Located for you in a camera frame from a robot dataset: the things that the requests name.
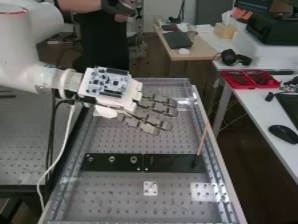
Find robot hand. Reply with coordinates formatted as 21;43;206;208
78;66;179;136

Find person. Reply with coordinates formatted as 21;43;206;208
56;0;140;72

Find small black keyboard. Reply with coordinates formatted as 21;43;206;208
162;31;194;50

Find wooden desk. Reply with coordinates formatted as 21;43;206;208
152;14;219;81

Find thin stick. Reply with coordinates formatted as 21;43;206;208
191;121;210;168

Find black headphones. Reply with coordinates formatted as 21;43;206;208
219;48;254;67

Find red tray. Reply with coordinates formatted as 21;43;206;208
219;69;258;90
246;69;282;89

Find small white box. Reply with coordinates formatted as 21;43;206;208
141;180;160;198

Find white desk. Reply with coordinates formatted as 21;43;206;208
194;23;298;136
233;74;298;186

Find small black device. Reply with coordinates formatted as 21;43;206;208
263;91;277;103

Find clear box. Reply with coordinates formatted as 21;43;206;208
38;77;247;224

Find black printer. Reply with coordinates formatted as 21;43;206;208
245;0;298;46

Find black mouse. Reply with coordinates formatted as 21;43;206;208
267;124;298;145

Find black cable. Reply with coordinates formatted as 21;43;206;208
45;98;77;201

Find white cable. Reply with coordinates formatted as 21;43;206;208
36;103;77;205

